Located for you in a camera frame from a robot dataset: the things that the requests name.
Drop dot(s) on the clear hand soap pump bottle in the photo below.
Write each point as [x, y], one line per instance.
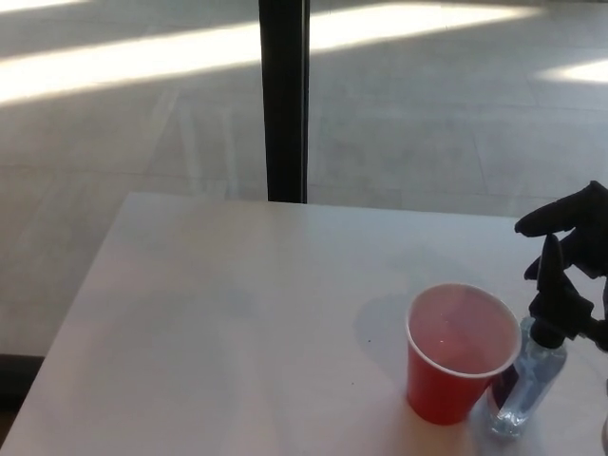
[522, 380]

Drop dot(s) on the black vertical window post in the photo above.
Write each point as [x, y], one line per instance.
[287, 100]

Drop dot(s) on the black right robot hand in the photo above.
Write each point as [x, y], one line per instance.
[570, 285]

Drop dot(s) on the red plastic cup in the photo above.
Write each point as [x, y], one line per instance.
[442, 385]

